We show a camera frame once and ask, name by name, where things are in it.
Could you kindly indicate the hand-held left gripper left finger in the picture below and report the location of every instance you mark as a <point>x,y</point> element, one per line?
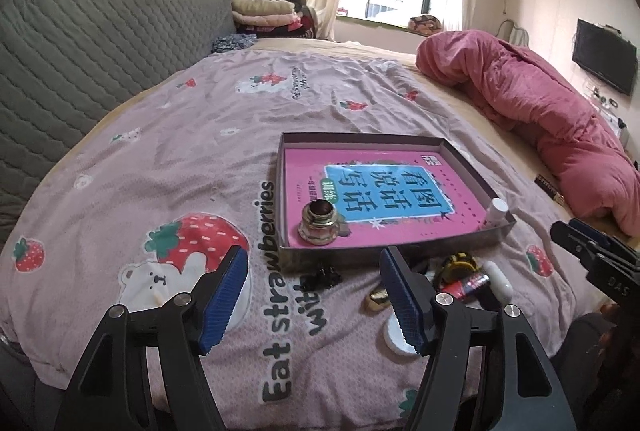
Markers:
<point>225,306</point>

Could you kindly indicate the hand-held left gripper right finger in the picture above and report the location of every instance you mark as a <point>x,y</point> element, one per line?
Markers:
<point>405,306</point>

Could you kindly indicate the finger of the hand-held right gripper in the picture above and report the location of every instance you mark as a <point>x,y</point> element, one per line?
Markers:
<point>595,236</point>
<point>570,238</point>

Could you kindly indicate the round white lid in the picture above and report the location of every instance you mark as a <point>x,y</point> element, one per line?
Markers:
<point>392,341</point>

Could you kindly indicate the black and yellow wristwatch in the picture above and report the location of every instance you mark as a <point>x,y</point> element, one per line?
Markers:
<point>457,263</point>

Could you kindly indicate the white earbuds case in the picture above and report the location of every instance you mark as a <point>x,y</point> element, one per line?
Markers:
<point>497,281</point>

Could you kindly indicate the black hair claw clip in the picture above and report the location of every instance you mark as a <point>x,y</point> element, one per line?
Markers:
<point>320,280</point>

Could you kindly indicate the shallow grey cardboard tray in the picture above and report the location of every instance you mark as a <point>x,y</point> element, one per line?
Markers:
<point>320,261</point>

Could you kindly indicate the gold hair clip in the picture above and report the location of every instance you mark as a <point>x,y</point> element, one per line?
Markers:
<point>379,301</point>

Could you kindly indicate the small dark bar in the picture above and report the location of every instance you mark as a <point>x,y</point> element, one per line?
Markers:
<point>549,187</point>

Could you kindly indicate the red lip balm tube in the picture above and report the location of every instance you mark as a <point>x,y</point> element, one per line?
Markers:
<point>470,286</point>

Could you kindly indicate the small white bottle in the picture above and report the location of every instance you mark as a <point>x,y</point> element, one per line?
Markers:
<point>495,213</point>

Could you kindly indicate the dark cloth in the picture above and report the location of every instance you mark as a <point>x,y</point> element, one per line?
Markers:
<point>605,371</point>

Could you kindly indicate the gold glass jar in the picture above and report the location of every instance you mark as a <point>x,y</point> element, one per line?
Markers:
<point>319,226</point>

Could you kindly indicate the pink quilt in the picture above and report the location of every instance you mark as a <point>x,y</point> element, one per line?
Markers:
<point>540,96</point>

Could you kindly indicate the strawberry printed blanket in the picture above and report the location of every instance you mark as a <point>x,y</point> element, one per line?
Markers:
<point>175,161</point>

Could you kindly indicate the pink and blue book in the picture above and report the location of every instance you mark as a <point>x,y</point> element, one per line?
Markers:
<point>310,176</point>

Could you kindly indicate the white metal rack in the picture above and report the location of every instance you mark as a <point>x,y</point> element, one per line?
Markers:
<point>515,31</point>

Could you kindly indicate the patterned cushion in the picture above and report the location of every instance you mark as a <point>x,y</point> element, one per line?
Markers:
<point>425,24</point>

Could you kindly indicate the blue patterned cloth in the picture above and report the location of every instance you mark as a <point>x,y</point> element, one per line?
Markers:
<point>232,43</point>

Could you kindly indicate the grey quilted headboard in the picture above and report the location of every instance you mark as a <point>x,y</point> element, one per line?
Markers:
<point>90,46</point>

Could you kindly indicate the stack of folded blankets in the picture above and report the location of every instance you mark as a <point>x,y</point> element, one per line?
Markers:
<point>265,13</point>

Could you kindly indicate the black wall television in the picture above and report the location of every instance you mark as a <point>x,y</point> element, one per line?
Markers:
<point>602,56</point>

